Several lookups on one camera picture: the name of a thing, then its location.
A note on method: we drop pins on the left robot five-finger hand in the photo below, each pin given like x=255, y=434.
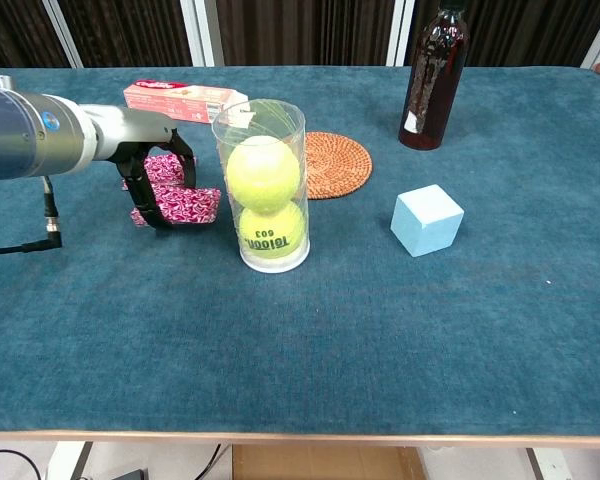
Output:
x=130, y=130

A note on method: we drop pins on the pink patterned playing card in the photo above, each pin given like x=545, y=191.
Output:
x=195, y=205

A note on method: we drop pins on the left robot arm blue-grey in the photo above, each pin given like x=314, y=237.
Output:
x=25, y=135

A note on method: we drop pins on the red white toothpaste box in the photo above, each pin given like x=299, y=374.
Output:
x=180, y=100

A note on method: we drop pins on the plain yellow tennis ball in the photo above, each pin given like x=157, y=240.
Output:
x=262, y=175

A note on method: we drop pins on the yellow tennis ball black print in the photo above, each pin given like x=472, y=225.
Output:
x=270, y=235

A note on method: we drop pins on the clear plastic ball tube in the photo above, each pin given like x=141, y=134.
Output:
x=275, y=266

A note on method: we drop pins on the dark pleated curtain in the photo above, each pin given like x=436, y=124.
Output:
x=305, y=30

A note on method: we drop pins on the round woven rattan coaster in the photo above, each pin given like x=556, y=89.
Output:
x=341, y=165

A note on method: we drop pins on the teal velvet table cloth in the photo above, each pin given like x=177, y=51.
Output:
x=330, y=350

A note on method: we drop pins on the dark brown glass bottle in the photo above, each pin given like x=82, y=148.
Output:
x=432, y=75

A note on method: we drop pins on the light blue foam cube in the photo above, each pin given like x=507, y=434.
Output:
x=425, y=225

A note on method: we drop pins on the white table leg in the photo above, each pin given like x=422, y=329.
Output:
x=550, y=465
x=67, y=462

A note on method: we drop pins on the grey floor box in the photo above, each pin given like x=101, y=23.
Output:
x=130, y=475

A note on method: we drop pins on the brown cardboard box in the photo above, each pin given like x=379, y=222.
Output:
x=320, y=462

